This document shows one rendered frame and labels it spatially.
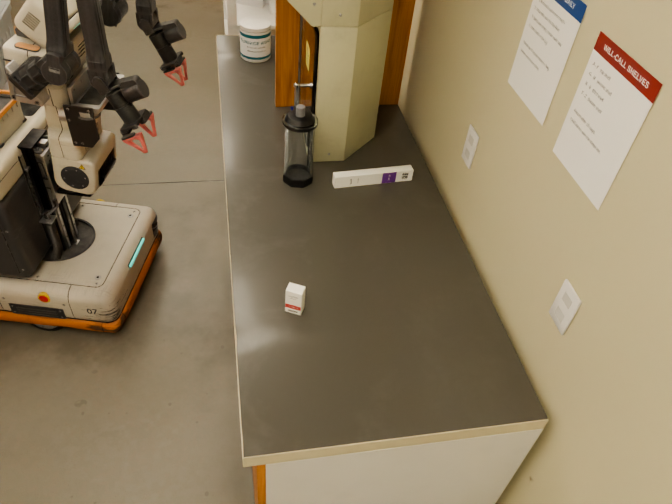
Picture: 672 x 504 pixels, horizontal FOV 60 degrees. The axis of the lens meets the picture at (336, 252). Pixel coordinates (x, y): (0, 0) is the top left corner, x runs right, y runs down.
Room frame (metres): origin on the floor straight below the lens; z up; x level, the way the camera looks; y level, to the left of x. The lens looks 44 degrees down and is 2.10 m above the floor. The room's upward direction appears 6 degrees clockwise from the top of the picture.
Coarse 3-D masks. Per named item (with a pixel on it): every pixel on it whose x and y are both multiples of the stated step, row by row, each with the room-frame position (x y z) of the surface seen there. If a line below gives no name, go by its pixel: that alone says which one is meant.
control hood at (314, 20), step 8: (288, 0) 1.62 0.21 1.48; (296, 0) 1.63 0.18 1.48; (304, 0) 1.63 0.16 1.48; (312, 0) 1.64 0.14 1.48; (320, 0) 1.64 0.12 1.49; (296, 8) 1.63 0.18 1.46; (304, 8) 1.63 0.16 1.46; (312, 8) 1.64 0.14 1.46; (320, 8) 1.64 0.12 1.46; (304, 16) 1.63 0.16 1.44; (312, 16) 1.64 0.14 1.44; (320, 16) 1.65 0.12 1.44; (312, 24) 1.64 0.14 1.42; (320, 24) 1.65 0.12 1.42
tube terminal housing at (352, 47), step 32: (352, 0) 1.66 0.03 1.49; (384, 0) 1.79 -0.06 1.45; (320, 32) 1.64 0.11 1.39; (352, 32) 1.67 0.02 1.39; (384, 32) 1.81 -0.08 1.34; (320, 64) 1.64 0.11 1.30; (352, 64) 1.67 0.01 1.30; (384, 64) 1.84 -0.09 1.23; (320, 96) 1.65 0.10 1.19; (352, 96) 1.68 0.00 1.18; (320, 128) 1.65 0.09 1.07; (352, 128) 1.70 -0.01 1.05; (320, 160) 1.65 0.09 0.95
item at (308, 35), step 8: (304, 24) 1.87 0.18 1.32; (304, 32) 1.86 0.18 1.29; (312, 32) 1.70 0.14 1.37; (304, 40) 1.85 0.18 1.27; (312, 40) 1.70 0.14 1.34; (304, 48) 1.85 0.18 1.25; (312, 48) 1.69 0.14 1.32; (304, 56) 1.84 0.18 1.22; (312, 56) 1.68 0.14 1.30; (304, 64) 1.83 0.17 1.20; (312, 64) 1.67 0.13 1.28; (304, 72) 1.82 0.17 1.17; (312, 72) 1.66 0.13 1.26; (304, 80) 1.82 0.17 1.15; (312, 80) 1.66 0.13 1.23; (304, 88) 1.81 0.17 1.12; (312, 88) 1.65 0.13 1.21; (304, 96) 1.80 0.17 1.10; (312, 96) 1.65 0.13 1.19; (304, 104) 1.79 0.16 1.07; (312, 104) 1.65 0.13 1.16; (312, 112) 1.65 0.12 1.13
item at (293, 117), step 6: (300, 108) 1.53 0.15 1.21; (288, 114) 1.53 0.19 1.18; (294, 114) 1.54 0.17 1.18; (300, 114) 1.52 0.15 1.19; (306, 114) 1.55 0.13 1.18; (312, 114) 1.56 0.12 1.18; (288, 120) 1.51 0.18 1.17; (294, 120) 1.50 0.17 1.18; (300, 120) 1.51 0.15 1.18; (306, 120) 1.51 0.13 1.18; (312, 120) 1.53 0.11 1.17; (300, 126) 1.49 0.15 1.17; (306, 126) 1.50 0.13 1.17
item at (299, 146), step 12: (288, 132) 1.50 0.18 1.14; (300, 132) 1.48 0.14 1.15; (312, 132) 1.52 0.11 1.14; (288, 144) 1.50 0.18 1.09; (300, 144) 1.49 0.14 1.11; (312, 144) 1.52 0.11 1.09; (288, 156) 1.50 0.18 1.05; (300, 156) 1.49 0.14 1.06; (312, 156) 1.53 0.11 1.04; (288, 168) 1.50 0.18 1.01; (300, 168) 1.49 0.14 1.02
